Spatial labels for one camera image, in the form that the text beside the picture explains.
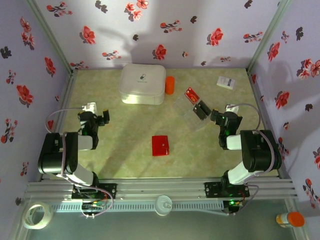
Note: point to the red and black card packs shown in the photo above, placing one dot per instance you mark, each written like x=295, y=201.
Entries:
x=187, y=112

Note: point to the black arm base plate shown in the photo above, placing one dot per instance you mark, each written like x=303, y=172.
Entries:
x=111, y=191
x=212, y=190

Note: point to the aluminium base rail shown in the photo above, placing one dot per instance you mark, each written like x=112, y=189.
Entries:
x=162, y=187

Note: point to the orange-capped pill bottle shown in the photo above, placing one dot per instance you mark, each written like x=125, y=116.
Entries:
x=296, y=219

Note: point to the orange cylinder bottle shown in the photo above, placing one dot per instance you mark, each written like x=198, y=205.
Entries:
x=170, y=85

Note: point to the red black-backed credit card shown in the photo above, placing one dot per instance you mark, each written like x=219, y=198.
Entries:
x=206, y=107
x=192, y=95
x=199, y=112

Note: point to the small electronics board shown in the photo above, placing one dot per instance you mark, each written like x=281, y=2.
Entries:
x=232, y=203
x=93, y=205

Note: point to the white round lid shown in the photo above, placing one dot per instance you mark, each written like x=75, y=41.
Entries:
x=162, y=206

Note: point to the small white box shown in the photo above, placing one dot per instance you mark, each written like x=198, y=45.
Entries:
x=226, y=82

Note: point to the clear tape roll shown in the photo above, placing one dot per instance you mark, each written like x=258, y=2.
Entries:
x=50, y=216

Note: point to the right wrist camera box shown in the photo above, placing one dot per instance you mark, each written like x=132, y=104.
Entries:
x=231, y=108

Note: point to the aluminium side rail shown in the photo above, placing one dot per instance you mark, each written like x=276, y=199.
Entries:
x=258, y=100
x=65, y=100

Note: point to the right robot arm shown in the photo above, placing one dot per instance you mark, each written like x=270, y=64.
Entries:
x=260, y=150

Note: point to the aluminium frame post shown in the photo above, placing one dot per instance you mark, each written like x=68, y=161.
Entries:
x=267, y=37
x=51, y=37

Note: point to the red card holder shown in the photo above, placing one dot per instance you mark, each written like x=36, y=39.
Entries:
x=160, y=146

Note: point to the white plastic box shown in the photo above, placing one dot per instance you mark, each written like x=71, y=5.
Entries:
x=142, y=85

